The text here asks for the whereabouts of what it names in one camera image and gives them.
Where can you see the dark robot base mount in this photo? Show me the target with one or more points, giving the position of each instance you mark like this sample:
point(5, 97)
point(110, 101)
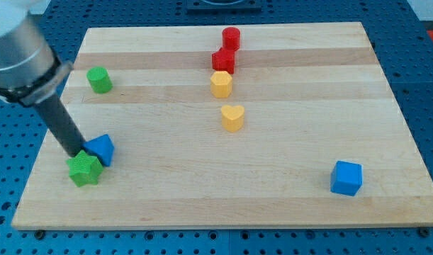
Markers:
point(223, 5)

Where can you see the blue triangle block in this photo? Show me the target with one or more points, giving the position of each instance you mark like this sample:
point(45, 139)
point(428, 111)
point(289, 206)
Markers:
point(101, 147)

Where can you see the yellow hexagon block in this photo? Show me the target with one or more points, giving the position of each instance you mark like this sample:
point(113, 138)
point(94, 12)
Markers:
point(221, 84)

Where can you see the wooden board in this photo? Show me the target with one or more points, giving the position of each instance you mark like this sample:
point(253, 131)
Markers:
point(313, 94)

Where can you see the red star block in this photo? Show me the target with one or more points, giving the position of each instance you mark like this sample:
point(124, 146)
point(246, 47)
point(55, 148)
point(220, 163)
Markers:
point(224, 60)

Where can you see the yellow heart block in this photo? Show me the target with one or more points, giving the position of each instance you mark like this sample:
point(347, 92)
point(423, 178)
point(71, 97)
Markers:
point(232, 117)

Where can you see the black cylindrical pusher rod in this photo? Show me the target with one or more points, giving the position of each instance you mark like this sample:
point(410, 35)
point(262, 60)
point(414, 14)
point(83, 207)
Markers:
point(60, 124)

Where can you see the blue cube block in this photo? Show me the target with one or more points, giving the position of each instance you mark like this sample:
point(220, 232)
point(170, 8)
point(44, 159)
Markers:
point(346, 178)

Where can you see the red cylinder block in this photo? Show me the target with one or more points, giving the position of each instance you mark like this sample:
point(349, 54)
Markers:
point(231, 38)

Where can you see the green cylinder block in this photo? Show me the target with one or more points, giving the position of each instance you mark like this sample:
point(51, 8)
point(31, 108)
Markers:
point(99, 80)

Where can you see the green star block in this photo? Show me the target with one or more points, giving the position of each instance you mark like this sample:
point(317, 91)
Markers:
point(84, 169)

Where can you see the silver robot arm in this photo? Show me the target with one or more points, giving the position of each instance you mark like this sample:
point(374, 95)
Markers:
point(31, 71)

